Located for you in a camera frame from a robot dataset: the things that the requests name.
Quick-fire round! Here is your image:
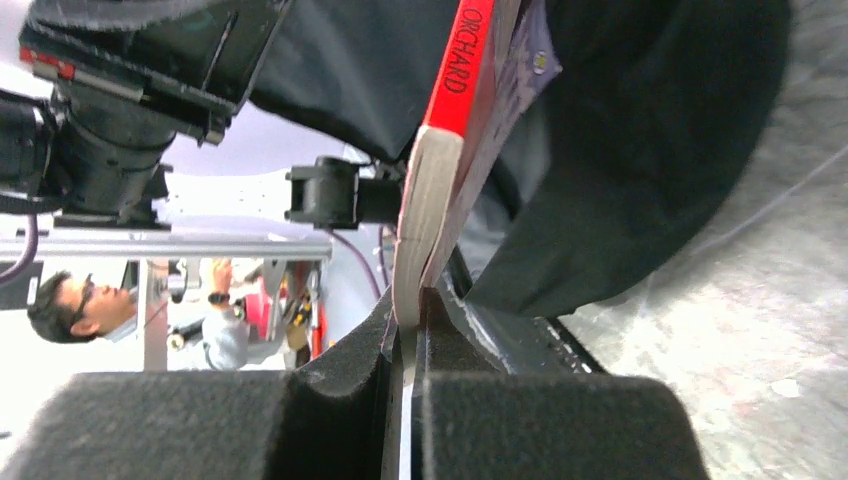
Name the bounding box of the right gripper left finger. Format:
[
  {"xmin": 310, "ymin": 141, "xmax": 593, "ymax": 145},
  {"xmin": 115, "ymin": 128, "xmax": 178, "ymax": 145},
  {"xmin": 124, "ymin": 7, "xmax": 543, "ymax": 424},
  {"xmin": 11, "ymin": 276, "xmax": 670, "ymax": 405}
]
[{"xmin": 1, "ymin": 298, "xmax": 401, "ymax": 479}]

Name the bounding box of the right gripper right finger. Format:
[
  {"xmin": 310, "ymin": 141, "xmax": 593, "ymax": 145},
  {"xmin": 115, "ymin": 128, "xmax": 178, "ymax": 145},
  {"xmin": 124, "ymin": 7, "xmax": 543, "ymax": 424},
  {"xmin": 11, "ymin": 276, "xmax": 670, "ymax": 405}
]
[{"xmin": 411, "ymin": 290, "xmax": 708, "ymax": 479}]

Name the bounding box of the black student backpack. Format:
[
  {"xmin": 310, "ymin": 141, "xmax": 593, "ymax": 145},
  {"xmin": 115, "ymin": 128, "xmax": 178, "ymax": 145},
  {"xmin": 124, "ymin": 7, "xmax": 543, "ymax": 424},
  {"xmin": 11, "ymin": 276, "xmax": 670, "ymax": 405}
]
[{"xmin": 26, "ymin": 0, "xmax": 794, "ymax": 319}]

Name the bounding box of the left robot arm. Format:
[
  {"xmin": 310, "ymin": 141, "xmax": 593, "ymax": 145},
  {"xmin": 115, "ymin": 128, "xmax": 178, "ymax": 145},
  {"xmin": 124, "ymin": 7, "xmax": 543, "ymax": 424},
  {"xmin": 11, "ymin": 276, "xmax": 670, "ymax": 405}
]
[{"xmin": 1, "ymin": 1, "xmax": 455, "ymax": 229}]

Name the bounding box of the person with glasses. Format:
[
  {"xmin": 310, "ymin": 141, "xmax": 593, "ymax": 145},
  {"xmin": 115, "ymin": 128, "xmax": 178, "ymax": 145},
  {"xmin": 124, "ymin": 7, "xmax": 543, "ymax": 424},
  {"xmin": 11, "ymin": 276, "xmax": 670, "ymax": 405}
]
[{"xmin": 27, "ymin": 258, "xmax": 275, "ymax": 371}]

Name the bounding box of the aluminium frame rail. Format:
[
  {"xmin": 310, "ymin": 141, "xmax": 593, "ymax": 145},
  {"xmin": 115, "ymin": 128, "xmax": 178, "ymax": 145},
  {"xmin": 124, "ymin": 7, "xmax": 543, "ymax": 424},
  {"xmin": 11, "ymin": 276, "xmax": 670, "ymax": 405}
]
[{"xmin": 35, "ymin": 236, "xmax": 332, "ymax": 260}]

